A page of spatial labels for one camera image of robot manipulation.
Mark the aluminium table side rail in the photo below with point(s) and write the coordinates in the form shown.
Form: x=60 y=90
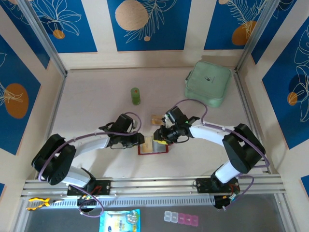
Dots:
x=243 y=96
x=59 y=96

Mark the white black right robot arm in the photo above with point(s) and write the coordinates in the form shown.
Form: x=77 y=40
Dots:
x=205 y=133

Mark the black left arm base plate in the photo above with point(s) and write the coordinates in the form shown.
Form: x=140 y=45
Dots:
x=103 y=187

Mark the blue snack packet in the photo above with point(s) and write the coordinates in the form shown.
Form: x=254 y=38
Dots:
x=116 y=222

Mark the red card holder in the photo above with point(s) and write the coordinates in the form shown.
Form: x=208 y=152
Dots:
x=160 y=148

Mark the yellow black pliers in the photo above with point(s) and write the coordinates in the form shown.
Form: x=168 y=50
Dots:
x=44 y=201

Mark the white pink pill organizer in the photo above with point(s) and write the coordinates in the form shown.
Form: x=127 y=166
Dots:
x=181 y=218

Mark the small tan block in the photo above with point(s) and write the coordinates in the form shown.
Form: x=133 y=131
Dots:
x=156 y=120

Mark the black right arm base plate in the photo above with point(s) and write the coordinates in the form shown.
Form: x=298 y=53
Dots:
x=202 y=186

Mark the mint green zip pouch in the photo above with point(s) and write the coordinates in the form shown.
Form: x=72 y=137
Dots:
x=207 y=82

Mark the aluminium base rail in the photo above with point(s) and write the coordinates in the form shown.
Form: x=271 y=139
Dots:
x=154 y=184

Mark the aluminium frame post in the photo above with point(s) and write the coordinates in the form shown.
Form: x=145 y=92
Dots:
x=256 y=36
x=45 y=41

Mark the gold credit card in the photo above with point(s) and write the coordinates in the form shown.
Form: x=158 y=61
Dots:
x=147 y=147

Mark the green cylindrical bottle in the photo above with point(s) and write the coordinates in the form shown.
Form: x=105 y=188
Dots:
x=135 y=96

